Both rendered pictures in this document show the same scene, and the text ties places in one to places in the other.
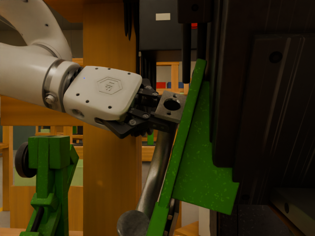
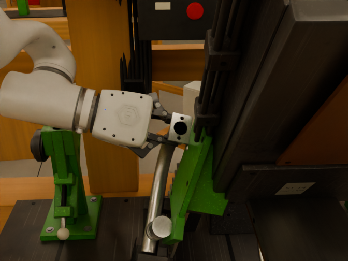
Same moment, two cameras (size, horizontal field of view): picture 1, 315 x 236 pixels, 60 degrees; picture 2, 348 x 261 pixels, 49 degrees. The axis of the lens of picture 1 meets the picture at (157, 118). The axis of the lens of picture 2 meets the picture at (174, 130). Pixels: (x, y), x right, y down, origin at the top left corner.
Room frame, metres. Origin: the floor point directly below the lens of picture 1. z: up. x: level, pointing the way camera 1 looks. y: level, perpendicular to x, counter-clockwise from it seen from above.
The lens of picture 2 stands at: (-0.21, 0.08, 1.56)
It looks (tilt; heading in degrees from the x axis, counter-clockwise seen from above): 28 degrees down; 351
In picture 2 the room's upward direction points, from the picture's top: straight up
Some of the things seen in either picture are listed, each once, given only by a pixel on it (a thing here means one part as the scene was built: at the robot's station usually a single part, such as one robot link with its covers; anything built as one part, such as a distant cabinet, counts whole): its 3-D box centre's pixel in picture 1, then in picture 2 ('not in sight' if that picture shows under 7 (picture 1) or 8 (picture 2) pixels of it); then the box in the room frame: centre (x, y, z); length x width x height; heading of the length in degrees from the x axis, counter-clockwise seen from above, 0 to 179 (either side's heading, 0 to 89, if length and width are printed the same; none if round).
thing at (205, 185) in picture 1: (203, 146); (205, 169); (0.35, -0.06, 1.17); 0.13 x 0.12 x 0.20; 84
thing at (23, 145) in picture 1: (26, 159); (39, 145); (0.58, 0.28, 1.12); 0.07 x 0.03 x 0.08; 174
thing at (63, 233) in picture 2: not in sight; (63, 224); (0.49, 0.23, 0.96); 0.06 x 0.03 x 0.06; 174
